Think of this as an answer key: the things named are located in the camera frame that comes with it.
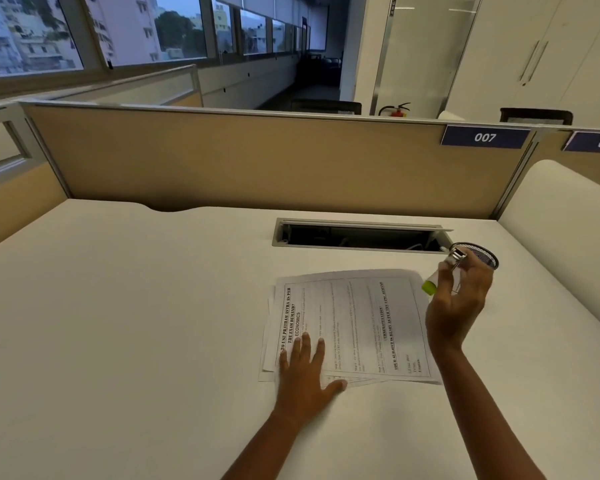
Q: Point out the beige partition with white panel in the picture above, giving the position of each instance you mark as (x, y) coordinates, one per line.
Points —
(140, 89)

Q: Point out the person's right hand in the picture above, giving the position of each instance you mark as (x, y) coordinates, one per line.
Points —
(452, 319)

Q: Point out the black office chair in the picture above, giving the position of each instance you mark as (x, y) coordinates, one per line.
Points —
(535, 116)
(325, 106)

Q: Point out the blue number label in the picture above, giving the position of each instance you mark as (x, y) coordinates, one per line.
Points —
(485, 137)
(597, 142)

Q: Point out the person's right thumb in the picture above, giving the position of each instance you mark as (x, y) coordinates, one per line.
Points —
(445, 279)

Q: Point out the beige side partition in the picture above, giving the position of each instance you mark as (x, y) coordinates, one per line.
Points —
(15, 184)

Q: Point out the person's left thumb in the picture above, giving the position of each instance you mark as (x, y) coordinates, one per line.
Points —
(336, 386)

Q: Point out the person's right forearm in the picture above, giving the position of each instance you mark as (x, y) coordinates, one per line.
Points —
(485, 419)

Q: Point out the white paper sheets underneath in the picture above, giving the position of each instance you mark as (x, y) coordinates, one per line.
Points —
(269, 339)

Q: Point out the white cabinet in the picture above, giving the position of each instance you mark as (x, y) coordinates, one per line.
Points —
(570, 49)

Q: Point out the person's left forearm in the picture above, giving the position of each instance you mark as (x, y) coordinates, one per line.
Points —
(262, 447)

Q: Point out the printed white paper sheet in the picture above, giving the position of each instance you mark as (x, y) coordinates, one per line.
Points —
(365, 319)

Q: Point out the person's left hand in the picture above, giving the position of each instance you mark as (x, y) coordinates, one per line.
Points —
(300, 382)

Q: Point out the row of windows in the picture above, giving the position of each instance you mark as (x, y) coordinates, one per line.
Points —
(130, 29)

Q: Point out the person's left middle finger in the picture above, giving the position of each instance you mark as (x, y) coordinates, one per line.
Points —
(305, 348)

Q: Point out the black mesh cup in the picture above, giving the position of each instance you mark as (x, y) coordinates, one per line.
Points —
(486, 255)

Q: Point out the green binder clip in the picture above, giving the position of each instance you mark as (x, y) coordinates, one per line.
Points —
(429, 286)

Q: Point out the white curved side divider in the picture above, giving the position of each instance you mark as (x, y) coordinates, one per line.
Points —
(565, 229)

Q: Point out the person's left little finger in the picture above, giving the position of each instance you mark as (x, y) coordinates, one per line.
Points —
(282, 359)

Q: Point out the frosted glass door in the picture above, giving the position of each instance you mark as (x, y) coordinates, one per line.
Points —
(425, 49)

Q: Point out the beige neighbouring desk partition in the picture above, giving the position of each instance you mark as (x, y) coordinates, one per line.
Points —
(555, 162)

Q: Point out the red fire extinguisher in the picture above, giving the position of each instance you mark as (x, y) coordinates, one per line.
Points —
(395, 111)

